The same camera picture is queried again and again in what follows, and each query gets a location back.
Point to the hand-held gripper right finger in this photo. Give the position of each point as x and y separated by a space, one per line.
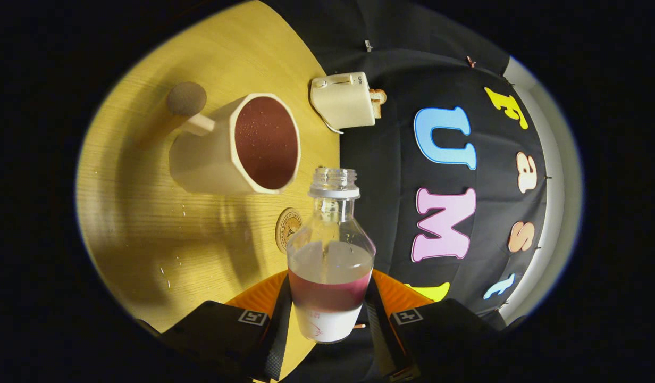
380 340

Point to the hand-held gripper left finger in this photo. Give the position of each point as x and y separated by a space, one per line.
277 346

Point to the clear juice bottle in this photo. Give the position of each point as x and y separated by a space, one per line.
330 255

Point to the round cork coaster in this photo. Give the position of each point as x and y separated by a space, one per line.
286 231

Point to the wooden table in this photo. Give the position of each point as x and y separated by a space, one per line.
147 239

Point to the cream toaster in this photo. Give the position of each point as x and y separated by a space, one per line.
341 101

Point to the toast slice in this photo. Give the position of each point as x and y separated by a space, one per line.
379 97

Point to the red clip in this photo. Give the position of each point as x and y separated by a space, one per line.
470 61

